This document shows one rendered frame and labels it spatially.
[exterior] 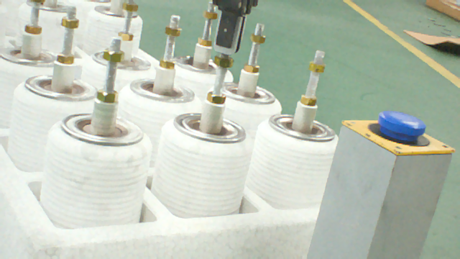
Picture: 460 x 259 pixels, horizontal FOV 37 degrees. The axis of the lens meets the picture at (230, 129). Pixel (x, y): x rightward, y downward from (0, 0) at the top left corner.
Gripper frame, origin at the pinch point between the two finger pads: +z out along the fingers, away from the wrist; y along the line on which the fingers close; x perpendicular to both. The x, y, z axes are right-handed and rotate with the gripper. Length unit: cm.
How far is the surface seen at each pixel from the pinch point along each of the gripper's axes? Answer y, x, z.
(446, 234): 56, -28, 35
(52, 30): 31, 39, 13
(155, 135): 3.2, 7.2, 13.8
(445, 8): 476, -5, 29
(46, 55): 7.5, 24.9, 9.9
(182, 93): 8.4, 6.9, 9.9
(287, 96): 117, 19, 34
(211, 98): -0.9, 0.2, 6.7
